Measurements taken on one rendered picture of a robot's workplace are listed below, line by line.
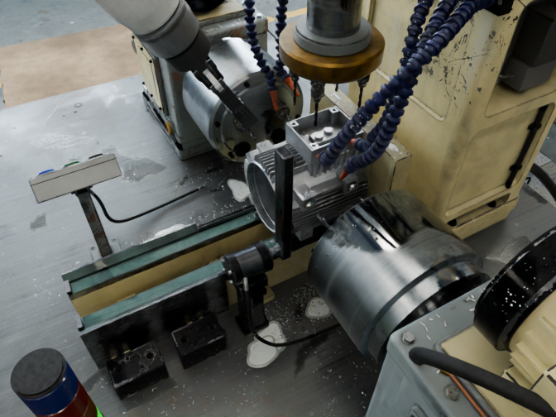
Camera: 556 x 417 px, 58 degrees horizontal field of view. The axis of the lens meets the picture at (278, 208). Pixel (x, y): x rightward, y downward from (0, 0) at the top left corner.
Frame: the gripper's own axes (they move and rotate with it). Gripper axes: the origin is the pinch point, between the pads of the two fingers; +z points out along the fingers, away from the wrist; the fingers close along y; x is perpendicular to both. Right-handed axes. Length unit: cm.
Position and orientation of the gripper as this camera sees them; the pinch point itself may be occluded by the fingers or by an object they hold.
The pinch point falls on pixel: (242, 112)
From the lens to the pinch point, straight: 96.8
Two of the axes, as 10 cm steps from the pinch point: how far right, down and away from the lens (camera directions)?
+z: 4.4, 4.2, 7.9
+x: -7.7, 6.4, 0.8
